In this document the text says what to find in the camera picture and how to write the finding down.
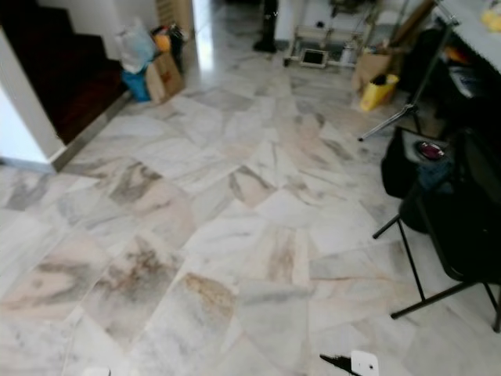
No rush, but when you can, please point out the yellow round object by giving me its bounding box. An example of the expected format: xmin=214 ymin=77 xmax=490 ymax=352
xmin=480 ymin=8 xmax=501 ymax=34

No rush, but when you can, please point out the black pedestal stand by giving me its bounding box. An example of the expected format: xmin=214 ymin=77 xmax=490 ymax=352
xmin=253 ymin=0 xmax=279 ymax=54

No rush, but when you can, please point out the dark wooden staircase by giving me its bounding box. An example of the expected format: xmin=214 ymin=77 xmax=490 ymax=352
xmin=0 ymin=0 xmax=130 ymax=146

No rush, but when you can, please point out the blue bag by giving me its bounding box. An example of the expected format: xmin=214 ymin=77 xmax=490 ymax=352
xmin=122 ymin=69 xmax=151 ymax=103

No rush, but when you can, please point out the white metal rack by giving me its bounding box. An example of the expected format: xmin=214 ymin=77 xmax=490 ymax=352
xmin=284 ymin=0 xmax=408 ymax=70

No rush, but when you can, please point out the white plastic bag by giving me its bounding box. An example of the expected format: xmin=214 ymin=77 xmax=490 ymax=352
xmin=116 ymin=17 xmax=157 ymax=75

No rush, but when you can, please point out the orange plastic item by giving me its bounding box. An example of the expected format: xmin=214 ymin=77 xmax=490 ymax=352
xmin=154 ymin=31 xmax=173 ymax=53

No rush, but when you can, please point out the black bag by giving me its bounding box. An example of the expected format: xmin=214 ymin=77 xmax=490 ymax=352
xmin=381 ymin=129 xmax=424 ymax=198

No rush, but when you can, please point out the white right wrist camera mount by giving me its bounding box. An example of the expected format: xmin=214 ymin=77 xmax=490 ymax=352
xmin=350 ymin=349 xmax=381 ymax=376

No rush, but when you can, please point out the white table cloth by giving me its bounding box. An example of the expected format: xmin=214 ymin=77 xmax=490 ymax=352
xmin=434 ymin=0 xmax=501 ymax=77

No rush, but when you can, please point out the white framed tablet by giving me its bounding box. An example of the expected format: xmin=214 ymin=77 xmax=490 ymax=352
xmin=299 ymin=49 xmax=328 ymax=68

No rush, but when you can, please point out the brown paper bag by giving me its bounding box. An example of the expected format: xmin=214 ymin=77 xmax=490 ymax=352
xmin=146 ymin=51 xmax=186 ymax=104

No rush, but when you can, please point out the grey metal tripod stand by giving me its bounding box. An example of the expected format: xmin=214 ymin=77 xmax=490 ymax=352
xmin=358 ymin=12 xmax=463 ymax=143

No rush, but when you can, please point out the yellow plastic bag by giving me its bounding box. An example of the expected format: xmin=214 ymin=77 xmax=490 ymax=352
xmin=359 ymin=74 xmax=400 ymax=113

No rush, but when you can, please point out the blue cloth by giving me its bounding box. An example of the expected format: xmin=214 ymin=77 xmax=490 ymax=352
xmin=416 ymin=159 xmax=456 ymax=195

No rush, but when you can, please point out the dark red round object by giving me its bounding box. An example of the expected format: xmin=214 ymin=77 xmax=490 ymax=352
xmin=417 ymin=141 xmax=445 ymax=162

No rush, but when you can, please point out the brown cardboard box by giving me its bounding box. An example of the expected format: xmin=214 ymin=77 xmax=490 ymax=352
xmin=352 ymin=49 xmax=400 ymax=93

